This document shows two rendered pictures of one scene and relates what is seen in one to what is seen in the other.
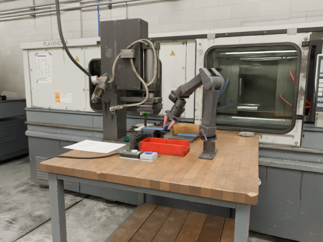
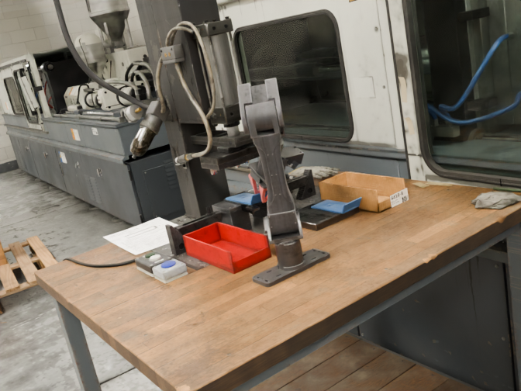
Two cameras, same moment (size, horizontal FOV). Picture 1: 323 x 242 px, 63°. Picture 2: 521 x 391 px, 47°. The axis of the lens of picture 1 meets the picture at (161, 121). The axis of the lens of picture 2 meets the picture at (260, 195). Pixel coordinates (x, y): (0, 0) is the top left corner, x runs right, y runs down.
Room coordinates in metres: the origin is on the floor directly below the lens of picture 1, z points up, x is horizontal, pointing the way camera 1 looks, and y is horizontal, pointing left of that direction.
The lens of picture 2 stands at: (0.25, -1.04, 1.47)
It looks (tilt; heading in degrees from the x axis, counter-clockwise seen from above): 15 degrees down; 37
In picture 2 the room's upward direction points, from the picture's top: 11 degrees counter-clockwise
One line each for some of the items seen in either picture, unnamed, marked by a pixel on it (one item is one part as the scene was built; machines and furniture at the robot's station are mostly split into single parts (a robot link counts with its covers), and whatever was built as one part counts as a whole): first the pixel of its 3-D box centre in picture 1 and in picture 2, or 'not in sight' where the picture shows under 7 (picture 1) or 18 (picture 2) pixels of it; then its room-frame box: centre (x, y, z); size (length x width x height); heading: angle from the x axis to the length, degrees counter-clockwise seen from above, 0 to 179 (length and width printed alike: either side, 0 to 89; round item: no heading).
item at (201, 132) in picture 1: (207, 134); (283, 227); (1.36, -0.25, 1.00); 0.09 x 0.06 x 0.06; 123
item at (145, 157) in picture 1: (148, 159); (170, 275); (1.26, 0.06, 0.90); 0.07 x 0.07 x 0.06; 70
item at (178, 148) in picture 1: (165, 146); (225, 245); (1.40, -0.02, 0.93); 0.25 x 0.12 x 0.06; 70
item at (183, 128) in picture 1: (192, 130); (362, 192); (1.85, -0.22, 0.93); 0.25 x 0.13 x 0.08; 70
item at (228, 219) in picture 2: (151, 135); (250, 211); (1.64, 0.07, 0.94); 0.20 x 0.10 x 0.07; 160
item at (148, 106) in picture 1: (140, 90); (215, 122); (1.65, 0.14, 1.22); 0.26 x 0.18 x 0.30; 70
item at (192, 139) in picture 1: (183, 138); (319, 214); (1.70, -0.15, 0.91); 0.17 x 0.16 x 0.02; 160
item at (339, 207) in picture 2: (189, 133); (335, 202); (1.74, -0.19, 0.93); 0.15 x 0.07 x 0.03; 71
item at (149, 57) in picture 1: (150, 67); (219, 73); (1.64, 0.07, 1.37); 0.11 x 0.09 x 0.30; 160
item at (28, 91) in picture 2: not in sight; (32, 92); (4.37, 4.95, 1.27); 0.23 x 0.18 x 0.38; 156
